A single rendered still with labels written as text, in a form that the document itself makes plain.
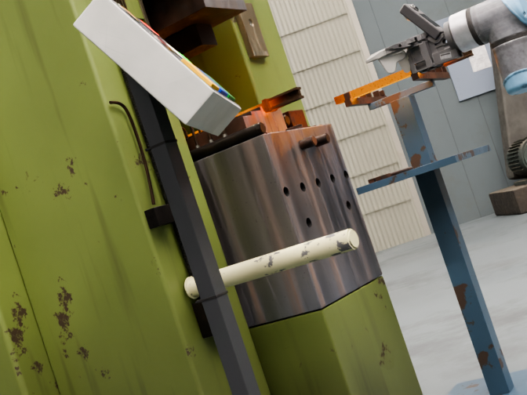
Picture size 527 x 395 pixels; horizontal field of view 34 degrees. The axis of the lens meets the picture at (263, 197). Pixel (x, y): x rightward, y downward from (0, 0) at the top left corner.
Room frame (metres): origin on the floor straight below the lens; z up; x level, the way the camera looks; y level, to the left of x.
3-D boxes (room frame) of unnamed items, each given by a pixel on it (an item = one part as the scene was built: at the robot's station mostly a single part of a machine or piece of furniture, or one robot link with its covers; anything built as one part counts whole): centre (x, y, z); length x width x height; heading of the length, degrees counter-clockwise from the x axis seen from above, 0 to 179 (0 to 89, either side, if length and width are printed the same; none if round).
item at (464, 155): (2.57, -0.48, 0.71); 0.40 x 0.30 x 0.02; 152
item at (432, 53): (2.02, -0.48, 0.97); 0.12 x 0.08 x 0.09; 58
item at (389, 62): (2.02, -0.38, 0.98); 0.09 x 0.03 x 0.06; 86
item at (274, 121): (2.36, 0.11, 0.96); 0.42 x 0.20 x 0.09; 58
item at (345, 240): (1.90, 0.04, 0.62); 0.44 x 0.05 x 0.05; 58
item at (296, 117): (2.43, -0.11, 0.95); 0.12 x 0.09 x 0.07; 58
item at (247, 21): (2.58, -0.12, 1.27); 0.09 x 0.02 x 0.17; 148
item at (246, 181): (2.41, 0.09, 0.69); 0.56 x 0.38 x 0.45; 58
